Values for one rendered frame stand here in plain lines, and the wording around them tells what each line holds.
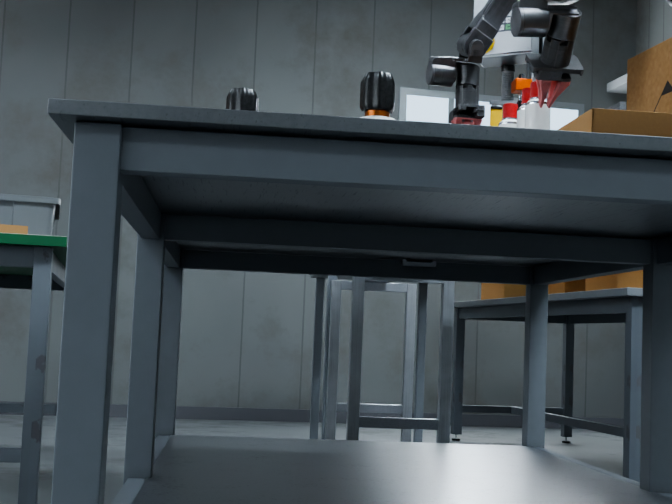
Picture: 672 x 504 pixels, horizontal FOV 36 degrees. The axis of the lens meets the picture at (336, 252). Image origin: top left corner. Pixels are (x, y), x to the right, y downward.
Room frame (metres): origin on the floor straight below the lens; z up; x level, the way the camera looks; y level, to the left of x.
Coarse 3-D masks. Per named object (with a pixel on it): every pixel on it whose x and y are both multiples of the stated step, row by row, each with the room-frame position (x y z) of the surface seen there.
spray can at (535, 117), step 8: (536, 88) 2.09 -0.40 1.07; (536, 96) 2.09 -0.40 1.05; (528, 104) 2.10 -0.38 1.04; (536, 104) 2.09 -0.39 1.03; (544, 104) 2.09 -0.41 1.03; (528, 112) 2.10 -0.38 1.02; (536, 112) 2.09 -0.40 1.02; (544, 112) 2.09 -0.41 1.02; (528, 120) 2.10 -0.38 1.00; (536, 120) 2.08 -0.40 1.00; (544, 120) 2.09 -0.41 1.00; (536, 128) 2.08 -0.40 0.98; (544, 128) 2.09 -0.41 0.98
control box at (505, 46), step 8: (480, 0) 2.66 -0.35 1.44; (480, 8) 2.66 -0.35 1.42; (504, 32) 2.62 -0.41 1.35; (496, 40) 2.63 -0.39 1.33; (504, 40) 2.62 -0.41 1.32; (512, 40) 2.61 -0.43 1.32; (520, 40) 2.60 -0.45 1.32; (528, 40) 2.59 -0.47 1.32; (496, 48) 2.63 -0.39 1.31; (504, 48) 2.62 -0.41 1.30; (512, 48) 2.61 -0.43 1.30; (520, 48) 2.60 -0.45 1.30; (528, 48) 2.59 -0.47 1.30; (488, 56) 2.65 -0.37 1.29; (496, 56) 2.64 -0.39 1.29; (504, 56) 2.63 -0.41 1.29; (512, 56) 2.63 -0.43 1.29; (520, 56) 2.63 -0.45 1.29; (480, 64) 2.72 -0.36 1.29; (488, 64) 2.71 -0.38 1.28; (496, 64) 2.71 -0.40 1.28; (504, 64) 2.71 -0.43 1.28; (512, 64) 2.71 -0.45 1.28
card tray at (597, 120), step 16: (592, 112) 1.40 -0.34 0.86; (608, 112) 1.40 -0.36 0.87; (624, 112) 1.40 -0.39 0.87; (640, 112) 1.41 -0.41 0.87; (656, 112) 1.41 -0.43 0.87; (560, 128) 1.54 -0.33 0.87; (576, 128) 1.46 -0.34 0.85; (592, 128) 1.40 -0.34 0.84; (608, 128) 1.40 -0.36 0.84; (624, 128) 1.40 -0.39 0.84; (640, 128) 1.41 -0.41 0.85; (656, 128) 1.41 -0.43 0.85
